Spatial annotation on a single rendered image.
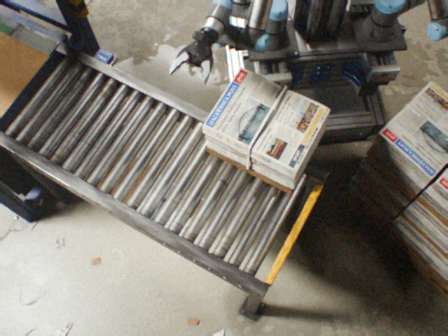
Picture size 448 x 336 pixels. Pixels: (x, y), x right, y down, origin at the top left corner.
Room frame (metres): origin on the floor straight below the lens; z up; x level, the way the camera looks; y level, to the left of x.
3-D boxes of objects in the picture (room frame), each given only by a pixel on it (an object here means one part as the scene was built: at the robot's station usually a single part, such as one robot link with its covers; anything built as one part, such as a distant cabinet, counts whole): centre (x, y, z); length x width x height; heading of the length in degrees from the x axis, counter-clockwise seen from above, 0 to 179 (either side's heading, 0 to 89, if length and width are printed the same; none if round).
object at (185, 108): (1.00, 0.16, 0.74); 1.34 x 0.05 x 0.12; 57
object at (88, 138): (0.93, 0.52, 0.77); 0.47 x 0.05 x 0.05; 147
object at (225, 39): (1.10, -0.04, 1.11); 0.11 x 0.08 x 0.11; 66
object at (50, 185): (0.90, 0.93, 0.34); 0.06 x 0.06 x 0.68; 57
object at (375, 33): (1.31, -0.75, 0.87); 0.15 x 0.15 x 0.10
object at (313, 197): (0.41, -0.24, 0.81); 0.43 x 0.03 x 0.02; 147
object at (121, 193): (0.79, 0.31, 0.77); 0.47 x 0.05 x 0.05; 147
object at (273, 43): (1.30, -0.25, 0.87); 0.15 x 0.15 x 0.10
